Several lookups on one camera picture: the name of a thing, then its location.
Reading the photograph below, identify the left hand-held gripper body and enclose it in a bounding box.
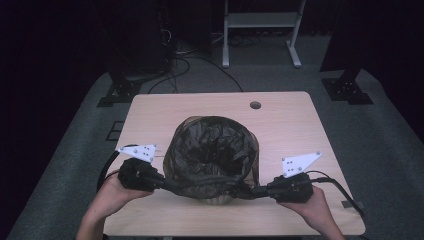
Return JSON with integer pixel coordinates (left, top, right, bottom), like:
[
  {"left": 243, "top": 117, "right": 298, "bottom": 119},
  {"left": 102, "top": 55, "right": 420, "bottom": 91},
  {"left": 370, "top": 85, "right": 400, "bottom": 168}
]
[{"left": 115, "top": 143, "right": 166, "bottom": 193}]

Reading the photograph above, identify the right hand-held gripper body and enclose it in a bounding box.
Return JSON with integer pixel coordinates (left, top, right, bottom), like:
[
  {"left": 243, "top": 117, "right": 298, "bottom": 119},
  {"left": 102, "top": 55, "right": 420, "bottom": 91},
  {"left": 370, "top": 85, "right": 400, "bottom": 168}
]
[{"left": 266, "top": 151, "right": 324, "bottom": 204}]

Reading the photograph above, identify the green plastic trash bin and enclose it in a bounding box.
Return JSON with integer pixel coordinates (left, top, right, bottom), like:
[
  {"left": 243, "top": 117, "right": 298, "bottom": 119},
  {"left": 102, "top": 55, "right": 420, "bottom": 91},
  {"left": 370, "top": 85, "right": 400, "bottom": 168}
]
[{"left": 199, "top": 195, "right": 235, "bottom": 206}]

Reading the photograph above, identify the black plastic garbage bag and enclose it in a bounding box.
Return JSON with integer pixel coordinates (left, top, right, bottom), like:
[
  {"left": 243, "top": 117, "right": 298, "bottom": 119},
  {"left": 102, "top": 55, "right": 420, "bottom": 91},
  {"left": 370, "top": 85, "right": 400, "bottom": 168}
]
[{"left": 162, "top": 115, "right": 261, "bottom": 200}]

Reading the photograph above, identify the person's right hand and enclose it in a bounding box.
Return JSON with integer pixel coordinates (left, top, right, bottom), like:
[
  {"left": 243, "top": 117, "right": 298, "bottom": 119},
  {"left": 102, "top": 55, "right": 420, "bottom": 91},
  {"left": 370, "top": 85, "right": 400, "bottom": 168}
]
[{"left": 278, "top": 185, "right": 335, "bottom": 232}]

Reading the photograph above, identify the person's left hand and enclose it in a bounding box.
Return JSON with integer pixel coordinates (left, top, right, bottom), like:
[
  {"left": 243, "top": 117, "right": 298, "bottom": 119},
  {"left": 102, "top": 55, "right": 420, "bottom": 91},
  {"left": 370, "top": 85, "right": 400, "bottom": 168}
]
[{"left": 94, "top": 172, "right": 155, "bottom": 217}]

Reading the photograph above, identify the black floor tape marking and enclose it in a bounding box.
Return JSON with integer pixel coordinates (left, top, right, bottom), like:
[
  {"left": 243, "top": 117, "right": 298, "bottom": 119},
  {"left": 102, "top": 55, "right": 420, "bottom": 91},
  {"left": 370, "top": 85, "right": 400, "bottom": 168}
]
[{"left": 105, "top": 120, "right": 125, "bottom": 142}]

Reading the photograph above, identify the grey tape strip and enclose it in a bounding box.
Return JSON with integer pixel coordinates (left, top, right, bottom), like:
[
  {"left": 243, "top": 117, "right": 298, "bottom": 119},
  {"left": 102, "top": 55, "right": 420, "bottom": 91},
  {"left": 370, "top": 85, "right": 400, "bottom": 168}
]
[{"left": 341, "top": 199, "right": 366, "bottom": 210}]

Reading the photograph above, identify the black stand base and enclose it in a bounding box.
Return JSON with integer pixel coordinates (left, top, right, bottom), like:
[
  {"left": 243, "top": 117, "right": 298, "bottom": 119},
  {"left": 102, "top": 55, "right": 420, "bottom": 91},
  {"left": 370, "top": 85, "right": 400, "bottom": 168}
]
[
  {"left": 96, "top": 79, "right": 143, "bottom": 108},
  {"left": 321, "top": 68, "right": 374, "bottom": 106}
]

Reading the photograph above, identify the black equipment tower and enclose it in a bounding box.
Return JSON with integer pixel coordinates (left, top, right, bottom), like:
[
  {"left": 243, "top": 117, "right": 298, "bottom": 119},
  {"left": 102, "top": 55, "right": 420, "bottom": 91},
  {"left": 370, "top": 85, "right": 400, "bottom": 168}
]
[{"left": 106, "top": 0, "right": 175, "bottom": 78}]

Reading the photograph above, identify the white metal stand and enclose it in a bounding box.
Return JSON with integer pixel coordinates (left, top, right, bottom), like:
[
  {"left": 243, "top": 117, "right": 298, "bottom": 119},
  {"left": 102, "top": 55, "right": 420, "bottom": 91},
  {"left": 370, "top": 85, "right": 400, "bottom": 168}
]
[{"left": 222, "top": 0, "right": 307, "bottom": 69}]

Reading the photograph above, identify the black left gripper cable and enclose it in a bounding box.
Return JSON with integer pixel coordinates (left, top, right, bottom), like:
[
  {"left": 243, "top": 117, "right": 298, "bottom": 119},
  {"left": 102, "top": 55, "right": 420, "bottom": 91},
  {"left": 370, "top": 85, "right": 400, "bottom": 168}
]
[{"left": 96, "top": 144, "right": 138, "bottom": 193}]

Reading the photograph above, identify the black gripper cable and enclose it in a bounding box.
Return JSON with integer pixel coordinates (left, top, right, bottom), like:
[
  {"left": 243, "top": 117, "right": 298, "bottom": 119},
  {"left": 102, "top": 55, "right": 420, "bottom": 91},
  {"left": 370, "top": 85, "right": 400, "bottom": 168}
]
[
  {"left": 305, "top": 170, "right": 366, "bottom": 218},
  {"left": 96, "top": 144, "right": 138, "bottom": 193}
]

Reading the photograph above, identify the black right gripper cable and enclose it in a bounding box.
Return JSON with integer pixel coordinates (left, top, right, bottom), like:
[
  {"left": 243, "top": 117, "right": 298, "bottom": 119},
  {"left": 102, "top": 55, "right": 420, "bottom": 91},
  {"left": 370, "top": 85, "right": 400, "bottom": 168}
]
[{"left": 305, "top": 170, "right": 366, "bottom": 218}]

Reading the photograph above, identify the black floor cable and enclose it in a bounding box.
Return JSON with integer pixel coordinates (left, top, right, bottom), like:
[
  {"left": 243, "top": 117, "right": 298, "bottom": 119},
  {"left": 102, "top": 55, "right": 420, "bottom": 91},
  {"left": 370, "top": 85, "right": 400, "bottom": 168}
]
[{"left": 147, "top": 55, "right": 245, "bottom": 95}]

